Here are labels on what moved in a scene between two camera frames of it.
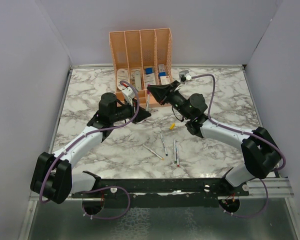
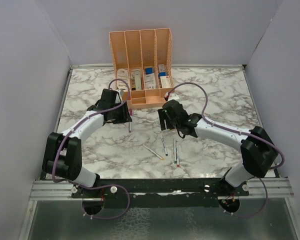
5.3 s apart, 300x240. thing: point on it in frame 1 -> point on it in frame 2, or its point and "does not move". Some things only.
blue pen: x=165 y=148 does not move
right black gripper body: x=178 y=101 -> x=169 y=124
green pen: x=174 y=150 does not move
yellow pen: x=162 y=158 does not move
